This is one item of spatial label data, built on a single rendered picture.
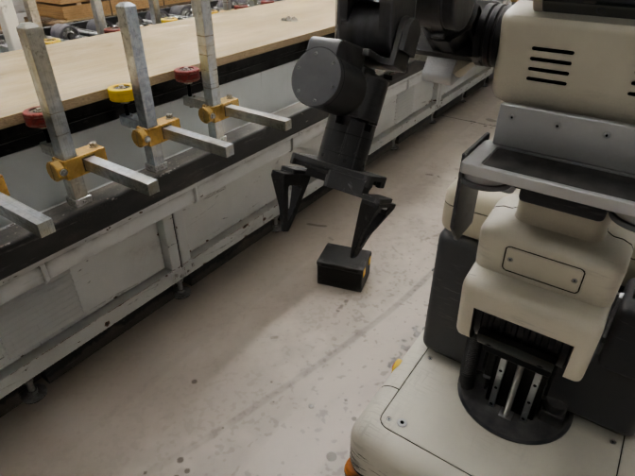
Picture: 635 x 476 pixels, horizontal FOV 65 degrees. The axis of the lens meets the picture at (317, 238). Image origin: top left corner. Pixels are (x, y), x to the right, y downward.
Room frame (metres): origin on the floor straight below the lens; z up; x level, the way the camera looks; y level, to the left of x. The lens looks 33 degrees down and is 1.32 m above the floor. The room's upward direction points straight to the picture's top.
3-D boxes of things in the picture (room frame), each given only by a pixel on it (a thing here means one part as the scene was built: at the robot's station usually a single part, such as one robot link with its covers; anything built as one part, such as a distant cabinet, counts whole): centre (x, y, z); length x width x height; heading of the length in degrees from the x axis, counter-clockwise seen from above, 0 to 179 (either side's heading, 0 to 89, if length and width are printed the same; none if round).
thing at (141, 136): (1.35, 0.46, 0.81); 0.14 x 0.06 x 0.05; 145
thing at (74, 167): (1.14, 0.60, 0.81); 0.14 x 0.06 x 0.05; 145
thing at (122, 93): (1.45, 0.57, 0.85); 0.08 x 0.08 x 0.11
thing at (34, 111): (1.24, 0.71, 0.85); 0.08 x 0.08 x 0.11
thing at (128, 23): (1.33, 0.47, 0.91); 0.04 x 0.04 x 0.48; 55
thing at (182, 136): (1.33, 0.41, 0.81); 0.43 x 0.03 x 0.04; 55
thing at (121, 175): (1.13, 0.55, 0.80); 0.43 x 0.03 x 0.04; 55
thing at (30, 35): (1.12, 0.61, 0.89); 0.04 x 0.04 x 0.48; 55
